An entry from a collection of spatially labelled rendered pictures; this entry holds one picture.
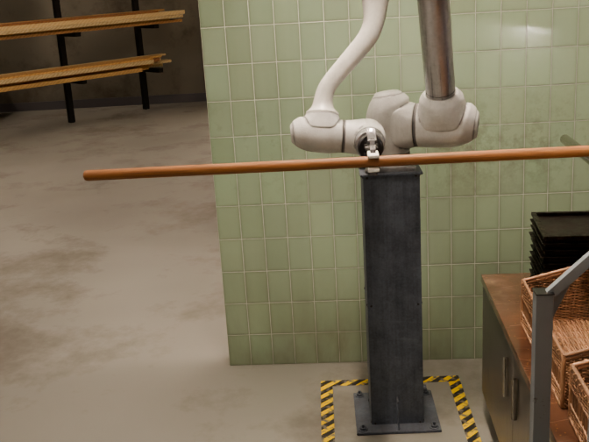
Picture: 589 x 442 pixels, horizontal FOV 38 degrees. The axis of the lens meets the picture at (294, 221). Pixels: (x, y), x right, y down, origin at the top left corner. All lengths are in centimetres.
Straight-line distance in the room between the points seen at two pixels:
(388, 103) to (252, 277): 114
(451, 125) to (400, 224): 40
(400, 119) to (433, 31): 36
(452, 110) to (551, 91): 78
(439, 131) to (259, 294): 124
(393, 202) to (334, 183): 60
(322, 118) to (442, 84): 50
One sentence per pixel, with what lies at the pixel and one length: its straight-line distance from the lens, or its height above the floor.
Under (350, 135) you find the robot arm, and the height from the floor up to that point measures 122.
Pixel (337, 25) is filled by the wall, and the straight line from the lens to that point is 348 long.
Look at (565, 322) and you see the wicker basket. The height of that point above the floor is 59.
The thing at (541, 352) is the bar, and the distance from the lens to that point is 211.
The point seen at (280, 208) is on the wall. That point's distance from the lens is 362.
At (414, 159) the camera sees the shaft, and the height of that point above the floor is 120.
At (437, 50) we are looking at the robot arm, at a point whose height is 143.
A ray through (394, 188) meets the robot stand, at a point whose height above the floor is 94.
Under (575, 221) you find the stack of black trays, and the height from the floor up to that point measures 83.
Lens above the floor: 170
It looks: 16 degrees down
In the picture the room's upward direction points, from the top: 3 degrees counter-clockwise
